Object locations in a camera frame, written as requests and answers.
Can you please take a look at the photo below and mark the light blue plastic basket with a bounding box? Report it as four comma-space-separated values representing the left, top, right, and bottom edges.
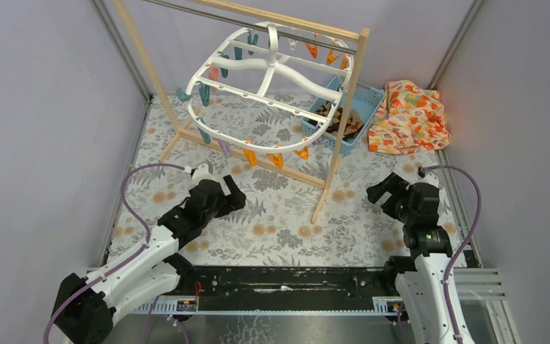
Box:
301, 75, 386, 157

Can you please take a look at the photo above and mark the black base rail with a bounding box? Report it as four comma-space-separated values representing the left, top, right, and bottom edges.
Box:
160, 264, 480, 315

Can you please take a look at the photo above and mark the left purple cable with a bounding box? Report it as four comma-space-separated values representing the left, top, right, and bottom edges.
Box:
42, 163, 196, 344

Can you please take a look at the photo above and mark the floral patterned table mat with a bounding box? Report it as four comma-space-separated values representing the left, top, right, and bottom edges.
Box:
107, 99, 438, 267

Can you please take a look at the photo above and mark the white round clip hanger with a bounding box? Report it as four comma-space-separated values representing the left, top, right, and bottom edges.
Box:
176, 21, 354, 155

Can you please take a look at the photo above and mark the wooden drying rack frame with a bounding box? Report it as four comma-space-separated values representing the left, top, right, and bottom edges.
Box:
114, 1, 370, 222

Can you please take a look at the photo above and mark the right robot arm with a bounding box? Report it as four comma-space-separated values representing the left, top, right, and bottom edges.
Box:
367, 173, 473, 343

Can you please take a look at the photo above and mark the floral orange cloth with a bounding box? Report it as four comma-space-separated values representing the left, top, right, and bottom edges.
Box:
367, 80, 451, 155

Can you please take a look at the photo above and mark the brown yellow argyle sock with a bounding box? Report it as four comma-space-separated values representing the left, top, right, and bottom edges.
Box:
314, 102, 365, 142

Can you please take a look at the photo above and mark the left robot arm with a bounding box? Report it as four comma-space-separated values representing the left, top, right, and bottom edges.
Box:
49, 176, 246, 343

